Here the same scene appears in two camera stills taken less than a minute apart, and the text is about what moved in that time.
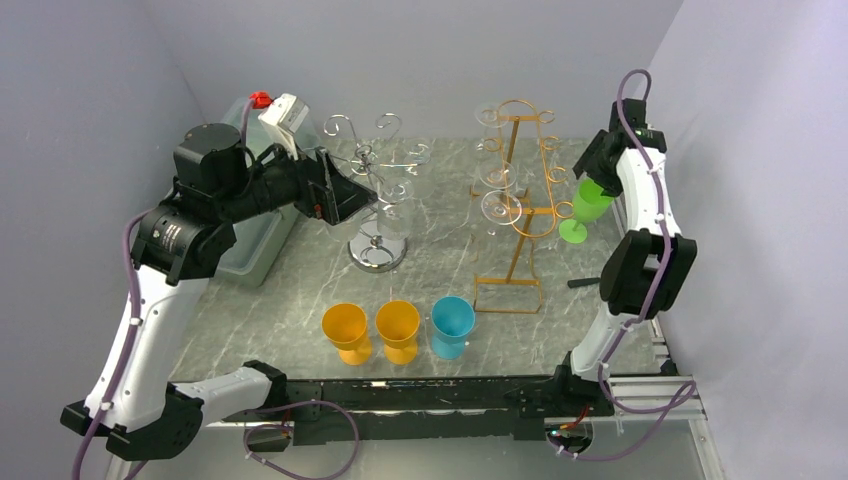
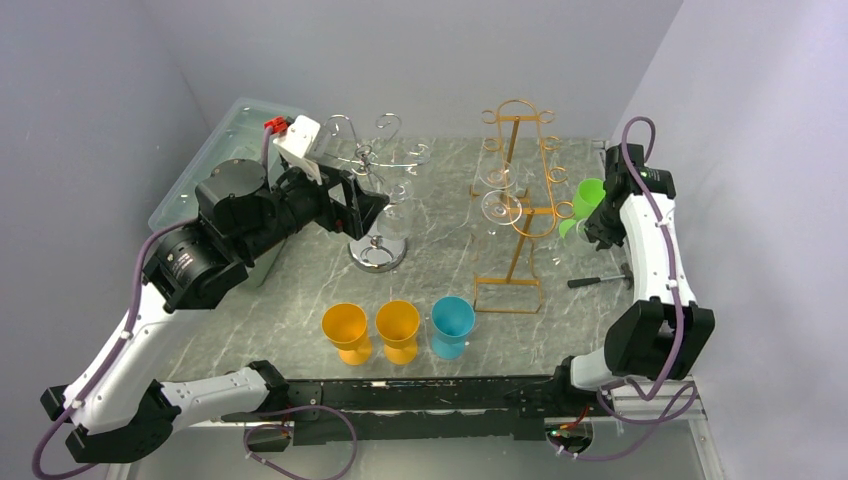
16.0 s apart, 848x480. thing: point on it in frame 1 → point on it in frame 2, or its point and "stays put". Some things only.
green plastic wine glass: x=588 y=205 stays put
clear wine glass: x=490 y=115 → x=580 y=229
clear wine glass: x=497 y=174 stays put
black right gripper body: x=599 y=167 → x=606 y=225
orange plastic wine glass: x=345 y=326 stays put
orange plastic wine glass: x=397 y=323 stays put
